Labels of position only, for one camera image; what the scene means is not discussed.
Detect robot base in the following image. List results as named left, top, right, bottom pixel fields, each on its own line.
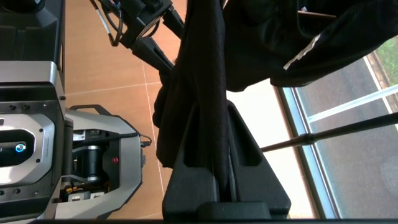
left=0, top=0, right=146, bottom=223

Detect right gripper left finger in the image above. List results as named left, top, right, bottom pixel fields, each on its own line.
left=162, top=107, right=219, bottom=220

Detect black shorts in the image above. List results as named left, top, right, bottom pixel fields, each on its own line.
left=222, top=0, right=398, bottom=93

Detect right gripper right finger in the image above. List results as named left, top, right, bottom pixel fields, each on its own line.
left=228, top=99, right=292, bottom=219

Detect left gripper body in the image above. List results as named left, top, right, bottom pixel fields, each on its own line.
left=119, top=0, right=174, bottom=50

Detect black garment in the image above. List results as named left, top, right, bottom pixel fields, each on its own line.
left=152, top=0, right=231, bottom=195

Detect window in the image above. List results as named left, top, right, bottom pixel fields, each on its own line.
left=273, top=35, right=398, bottom=220

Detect black clothes rack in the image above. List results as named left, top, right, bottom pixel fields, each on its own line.
left=260, top=111, right=398, bottom=153

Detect black coiled cable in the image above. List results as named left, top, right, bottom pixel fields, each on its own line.
left=73, top=132, right=153, bottom=147

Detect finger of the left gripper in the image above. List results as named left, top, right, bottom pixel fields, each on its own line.
left=130, top=36, right=175, bottom=75
left=161, top=5, right=186, bottom=40

